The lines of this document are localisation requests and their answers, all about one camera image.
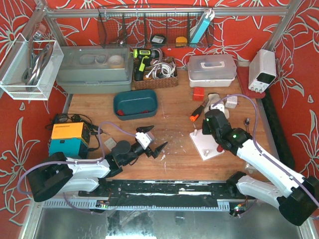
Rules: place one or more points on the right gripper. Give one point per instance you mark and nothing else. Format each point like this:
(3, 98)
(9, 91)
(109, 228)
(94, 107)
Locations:
(209, 123)

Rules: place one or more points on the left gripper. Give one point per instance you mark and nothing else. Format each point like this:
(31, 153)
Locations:
(149, 146)

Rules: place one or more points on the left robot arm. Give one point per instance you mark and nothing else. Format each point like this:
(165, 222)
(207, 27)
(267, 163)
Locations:
(60, 174)

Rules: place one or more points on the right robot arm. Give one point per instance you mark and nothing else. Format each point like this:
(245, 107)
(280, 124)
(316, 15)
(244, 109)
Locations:
(294, 195)

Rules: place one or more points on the orange black screwdriver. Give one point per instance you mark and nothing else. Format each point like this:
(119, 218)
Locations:
(197, 112)

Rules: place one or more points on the white cotton work glove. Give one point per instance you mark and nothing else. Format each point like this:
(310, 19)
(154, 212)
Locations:
(211, 100)

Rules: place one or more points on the white cube power socket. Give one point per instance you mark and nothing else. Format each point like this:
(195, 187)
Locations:
(231, 102)

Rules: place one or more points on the orange cube power socket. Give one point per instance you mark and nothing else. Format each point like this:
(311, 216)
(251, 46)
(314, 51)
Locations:
(198, 94)

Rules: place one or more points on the ratchet wrench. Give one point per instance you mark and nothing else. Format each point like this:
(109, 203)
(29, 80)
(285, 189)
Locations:
(247, 124)

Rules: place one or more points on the white box with warning label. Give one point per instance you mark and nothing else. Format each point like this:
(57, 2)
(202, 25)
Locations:
(110, 143)

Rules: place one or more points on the teal plastic tray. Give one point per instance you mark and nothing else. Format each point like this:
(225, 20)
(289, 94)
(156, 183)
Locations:
(134, 102)

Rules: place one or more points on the white plastic storage box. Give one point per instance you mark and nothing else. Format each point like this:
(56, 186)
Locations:
(211, 70)

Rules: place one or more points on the wicker basket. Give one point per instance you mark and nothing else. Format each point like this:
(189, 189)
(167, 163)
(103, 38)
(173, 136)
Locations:
(160, 74)

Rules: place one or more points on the red tray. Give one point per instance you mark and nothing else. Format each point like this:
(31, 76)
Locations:
(243, 78)

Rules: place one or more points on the white power supply unit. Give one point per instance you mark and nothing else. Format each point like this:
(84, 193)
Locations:
(262, 71)

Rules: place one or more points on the orange teal device box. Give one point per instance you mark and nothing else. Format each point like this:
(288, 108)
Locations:
(72, 139)

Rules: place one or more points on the yellow tape measure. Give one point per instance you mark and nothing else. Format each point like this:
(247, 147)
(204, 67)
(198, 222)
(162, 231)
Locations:
(181, 41)

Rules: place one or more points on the grey plastic storage box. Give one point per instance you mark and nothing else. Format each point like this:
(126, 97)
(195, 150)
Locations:
(95, 70)

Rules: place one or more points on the black tape measure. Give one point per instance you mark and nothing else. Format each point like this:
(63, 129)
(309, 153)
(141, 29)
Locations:
(158, 40)

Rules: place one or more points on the blue white book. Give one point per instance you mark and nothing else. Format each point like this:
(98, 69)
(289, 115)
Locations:
(199, 29)

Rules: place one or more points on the clear acrylic box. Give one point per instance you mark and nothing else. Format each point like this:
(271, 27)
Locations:
(28, 72)

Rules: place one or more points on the white peg base plate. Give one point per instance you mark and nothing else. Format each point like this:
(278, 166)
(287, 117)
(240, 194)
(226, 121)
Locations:
(205, 145)

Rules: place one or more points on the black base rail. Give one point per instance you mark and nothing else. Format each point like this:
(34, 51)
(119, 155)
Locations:
(163, 193)

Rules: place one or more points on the green yellow cordless drill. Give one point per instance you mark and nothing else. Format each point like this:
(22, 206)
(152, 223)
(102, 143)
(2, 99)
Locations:
(144, 57)

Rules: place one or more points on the black wire basket shelf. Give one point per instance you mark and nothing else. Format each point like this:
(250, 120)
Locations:
(134, 26)

